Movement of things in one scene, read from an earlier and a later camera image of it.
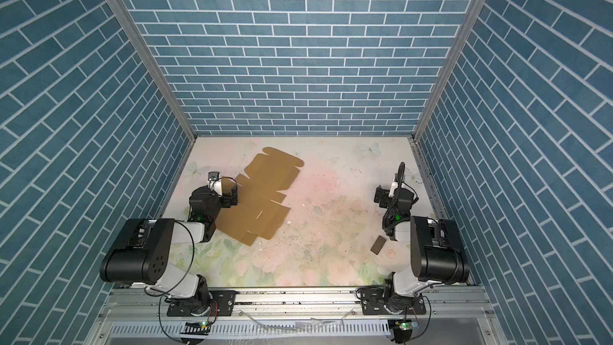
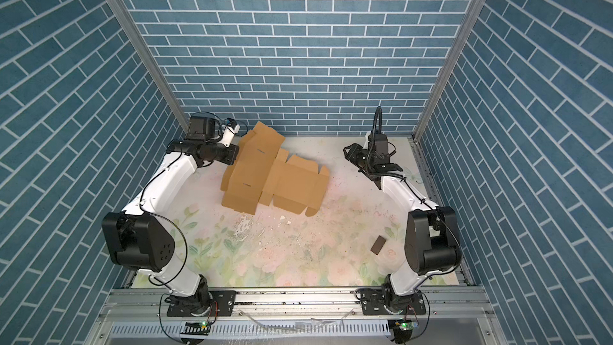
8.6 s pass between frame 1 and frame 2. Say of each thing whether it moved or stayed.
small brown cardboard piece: stayed
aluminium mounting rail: stayed
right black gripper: moved
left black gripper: moved
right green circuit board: stayed
